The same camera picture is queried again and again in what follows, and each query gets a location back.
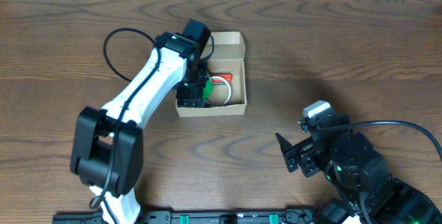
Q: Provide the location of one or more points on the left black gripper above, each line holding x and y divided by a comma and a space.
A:
190, 101

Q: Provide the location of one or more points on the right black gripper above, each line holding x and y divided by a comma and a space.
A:
303, 158

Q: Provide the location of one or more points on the green tape roll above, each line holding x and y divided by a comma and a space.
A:
208, 89

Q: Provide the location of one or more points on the cardboard box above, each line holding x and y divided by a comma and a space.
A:
226, 52

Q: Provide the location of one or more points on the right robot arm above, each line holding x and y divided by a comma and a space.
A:
360, 174

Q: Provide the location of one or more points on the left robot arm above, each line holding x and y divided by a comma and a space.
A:
108, 142

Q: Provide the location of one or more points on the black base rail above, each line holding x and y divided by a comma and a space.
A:
285, 216

